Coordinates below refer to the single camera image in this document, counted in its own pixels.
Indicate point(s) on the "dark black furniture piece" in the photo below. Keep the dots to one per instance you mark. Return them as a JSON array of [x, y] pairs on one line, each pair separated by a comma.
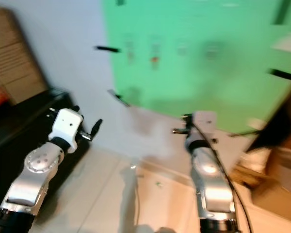
[[279, 124]]

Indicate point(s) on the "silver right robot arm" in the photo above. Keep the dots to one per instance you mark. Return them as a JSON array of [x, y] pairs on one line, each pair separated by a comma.
[[211, 184]]

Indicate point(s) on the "hanging key with red tag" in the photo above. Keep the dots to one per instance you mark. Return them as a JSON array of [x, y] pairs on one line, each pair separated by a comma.
[[155, 57]]

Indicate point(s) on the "open brown carton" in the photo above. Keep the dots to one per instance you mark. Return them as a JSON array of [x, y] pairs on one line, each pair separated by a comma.
[[279, 184]]

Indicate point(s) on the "black wall hook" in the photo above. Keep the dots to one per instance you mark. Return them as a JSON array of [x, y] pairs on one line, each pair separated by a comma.
[[107, 49]]

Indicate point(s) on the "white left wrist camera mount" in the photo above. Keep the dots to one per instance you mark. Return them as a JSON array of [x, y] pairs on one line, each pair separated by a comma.
[[68, 124]]

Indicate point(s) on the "black board clamp bar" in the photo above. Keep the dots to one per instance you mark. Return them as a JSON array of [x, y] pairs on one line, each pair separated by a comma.
[[286, 75]]

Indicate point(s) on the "grey wall hook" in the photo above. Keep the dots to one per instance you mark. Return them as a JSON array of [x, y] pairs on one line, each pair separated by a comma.
[[118, 97]]

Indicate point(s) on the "green board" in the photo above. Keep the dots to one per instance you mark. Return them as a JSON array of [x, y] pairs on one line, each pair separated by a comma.
[[189, 87]]

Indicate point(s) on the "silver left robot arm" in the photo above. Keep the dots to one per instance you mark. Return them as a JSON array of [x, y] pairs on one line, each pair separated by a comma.
[[31, 174]]

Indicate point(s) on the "brown cardboard box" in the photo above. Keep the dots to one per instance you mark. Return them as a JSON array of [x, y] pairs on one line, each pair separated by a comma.
[[14, 53]]

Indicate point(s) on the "hanging pale key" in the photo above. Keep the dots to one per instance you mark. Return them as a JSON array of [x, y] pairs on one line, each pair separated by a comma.
[[130, 52]]

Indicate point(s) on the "black cabinet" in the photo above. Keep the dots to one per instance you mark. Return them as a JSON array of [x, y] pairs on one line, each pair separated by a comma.
[[19, 131]]

